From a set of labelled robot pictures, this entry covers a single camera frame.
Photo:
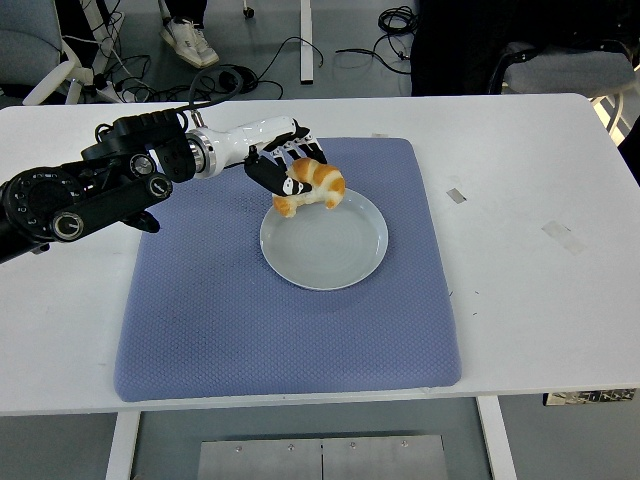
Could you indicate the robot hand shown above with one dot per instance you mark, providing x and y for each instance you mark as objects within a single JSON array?
[{"x": 245, "y": 137}]

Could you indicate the golden striped croissant bread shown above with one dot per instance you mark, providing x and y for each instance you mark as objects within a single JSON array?
[{"x": 325, "y": 180}]

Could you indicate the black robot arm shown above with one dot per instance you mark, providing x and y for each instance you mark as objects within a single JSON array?
[{"x": 100, "y": 195}]

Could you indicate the pale grey round plate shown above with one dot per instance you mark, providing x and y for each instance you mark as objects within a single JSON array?
[{"x": 325, "y": 250}]

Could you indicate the grey metal plate with screws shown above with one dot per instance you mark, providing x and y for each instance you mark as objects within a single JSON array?
[{"x": 320, "y": 460}]

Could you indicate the person's white shoe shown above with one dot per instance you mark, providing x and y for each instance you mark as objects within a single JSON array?
[
  {"x": 181, "y": 37},
  {"x": 207, "y": 50}
]

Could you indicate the white desk leg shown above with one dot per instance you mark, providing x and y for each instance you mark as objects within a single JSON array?
[{"x": 306, "y": 45}]

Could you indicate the black caster wheel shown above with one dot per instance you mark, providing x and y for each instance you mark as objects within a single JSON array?
[{"x": 247, "y": 11}]

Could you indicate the person's leg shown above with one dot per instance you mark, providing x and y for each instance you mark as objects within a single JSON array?
[{"x": 187, "y": 10}]

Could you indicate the white power strip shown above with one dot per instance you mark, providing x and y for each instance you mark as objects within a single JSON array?
[{"x": 112, "y": 92}]

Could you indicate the blue textured square mat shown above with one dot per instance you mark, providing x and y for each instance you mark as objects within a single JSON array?
[{"x": 225, "y": 310}]

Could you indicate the black bag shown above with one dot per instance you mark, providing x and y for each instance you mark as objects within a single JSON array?
[{"x": 450, "y": 65}]

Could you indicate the grey tape strip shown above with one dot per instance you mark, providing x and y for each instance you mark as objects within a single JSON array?
[{"x": 456, "y": 195}]

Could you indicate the white office chair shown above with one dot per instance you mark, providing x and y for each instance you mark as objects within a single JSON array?
[{"x": 30, "y": 45}]

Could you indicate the grey cushioned chair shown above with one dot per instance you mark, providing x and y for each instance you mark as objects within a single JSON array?
[{"x": 565, "y": 72}]

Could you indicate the white table leg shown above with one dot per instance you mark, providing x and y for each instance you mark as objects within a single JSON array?
[
  {"x": 121, "y": 445},
  {"x": 496, "y": 440}
]

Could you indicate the clear tape strip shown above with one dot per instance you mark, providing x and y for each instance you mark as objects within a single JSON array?
[{"x": 562, "y": 237}]

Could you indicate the black white patterned board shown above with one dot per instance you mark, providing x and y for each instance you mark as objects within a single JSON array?
[{"x": 585, "y": 397}]

